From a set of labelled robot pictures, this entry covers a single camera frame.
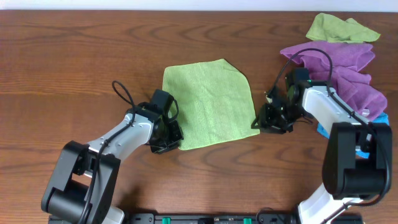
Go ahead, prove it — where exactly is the blue microfiber cloth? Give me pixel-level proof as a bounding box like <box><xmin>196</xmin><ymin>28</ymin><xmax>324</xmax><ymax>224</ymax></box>
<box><xmin>316</xmin><ymin>112</ymin><xmax>391</xmax><ymax>159</ymax></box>

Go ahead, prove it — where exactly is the olive green cloth at back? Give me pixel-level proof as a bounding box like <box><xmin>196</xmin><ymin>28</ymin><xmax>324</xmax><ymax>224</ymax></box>
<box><xmin>306</xmin><ymin>13</ymin><xmax>381</xmax><ymax>44</ymax></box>

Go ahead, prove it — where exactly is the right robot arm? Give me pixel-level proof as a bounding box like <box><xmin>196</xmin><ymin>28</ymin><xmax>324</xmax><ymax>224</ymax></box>
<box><xmin>251</xmin><ymin>80</ymin><xmax>392</xmax><ymax>223</ymax></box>

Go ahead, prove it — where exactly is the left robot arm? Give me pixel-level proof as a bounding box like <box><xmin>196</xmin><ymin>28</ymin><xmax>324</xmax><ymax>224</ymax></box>
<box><xmin>41</xmin><ymin>107</ymin><xmax>183</xmax><ymax>223</ymax></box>

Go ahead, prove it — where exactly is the light green microfiber cloth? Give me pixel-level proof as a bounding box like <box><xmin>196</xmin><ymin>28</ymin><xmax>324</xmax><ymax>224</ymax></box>
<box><xmin>162</xmin><ymin>59</ymin><xmax>260</xmax><ymax>151</ymax></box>

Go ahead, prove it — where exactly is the purple microfiber cloth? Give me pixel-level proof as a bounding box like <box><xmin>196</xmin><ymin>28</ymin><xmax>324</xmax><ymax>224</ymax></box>
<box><xmin>280</xmin><ymin>41</ymin><xmax>387</xmax><ymax>121</ymax></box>

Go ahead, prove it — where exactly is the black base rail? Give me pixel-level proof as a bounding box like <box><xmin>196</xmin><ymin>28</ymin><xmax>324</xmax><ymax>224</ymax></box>
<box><xmin>125</xmin><ymin>213</ymin><xmax>297</xmax><ymax>224</ymax></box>

